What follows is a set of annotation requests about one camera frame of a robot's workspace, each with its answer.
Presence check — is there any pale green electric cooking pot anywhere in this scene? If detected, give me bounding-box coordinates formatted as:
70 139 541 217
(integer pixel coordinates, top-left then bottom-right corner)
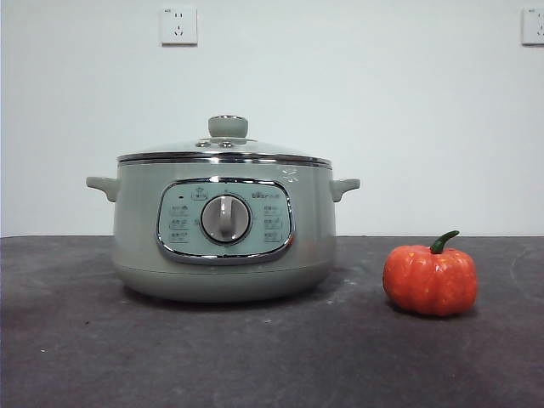
85 159 361 303

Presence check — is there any white wall socket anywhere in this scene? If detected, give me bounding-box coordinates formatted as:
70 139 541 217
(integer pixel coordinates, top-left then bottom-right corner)
160 5 199 48
521 6 544 47

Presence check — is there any glass lid with green knob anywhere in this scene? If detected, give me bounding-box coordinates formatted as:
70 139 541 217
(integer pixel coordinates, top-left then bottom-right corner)
116 114 332 165

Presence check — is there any orange toy pumpkin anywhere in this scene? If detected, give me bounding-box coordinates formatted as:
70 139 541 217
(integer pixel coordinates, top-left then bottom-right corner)
382 229 479 318

